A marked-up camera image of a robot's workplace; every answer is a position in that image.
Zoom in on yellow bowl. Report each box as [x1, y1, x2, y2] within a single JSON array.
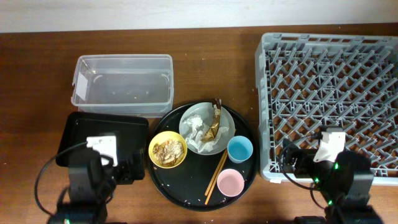
[[148, 131, 188, 169]]

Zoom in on food scraps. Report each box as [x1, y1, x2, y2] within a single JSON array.
[[152, 139, 185, 167]]

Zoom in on pink cup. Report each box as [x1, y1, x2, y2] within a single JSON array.
[[216, 169, 244, 197]]

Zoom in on white tissue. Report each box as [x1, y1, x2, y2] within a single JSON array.
[[182, 114, 229, 153]]

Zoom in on brown snack wrapper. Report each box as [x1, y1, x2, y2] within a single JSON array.
[[201, 99, 221, 142]]

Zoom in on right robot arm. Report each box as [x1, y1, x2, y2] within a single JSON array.
[[278, 139, 383, 224]]

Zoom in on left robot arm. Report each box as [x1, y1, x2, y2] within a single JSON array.
[[47, 148, 145, 224]]

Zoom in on grey dishwasher rack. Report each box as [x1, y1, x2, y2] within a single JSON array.
[[255, 32, 397, 186]]

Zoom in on black rectangular tray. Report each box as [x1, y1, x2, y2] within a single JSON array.
[[55, 111, 149, 181]]

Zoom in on blue cup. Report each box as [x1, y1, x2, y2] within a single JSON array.
[[227, 136, 254, 164]]

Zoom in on round black tray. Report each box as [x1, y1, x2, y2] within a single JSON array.
[[146, 106, 259, 212]]

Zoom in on wooden chopstick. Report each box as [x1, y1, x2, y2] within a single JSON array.
[[205, 160, 226, 205], [205, 149, 227, 196]]

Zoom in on clear plastic bin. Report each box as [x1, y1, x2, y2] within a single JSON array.
[[71, 54, 174, 118]]

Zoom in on grey plate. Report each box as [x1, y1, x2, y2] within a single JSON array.
[[178, 102, 235, 156]]

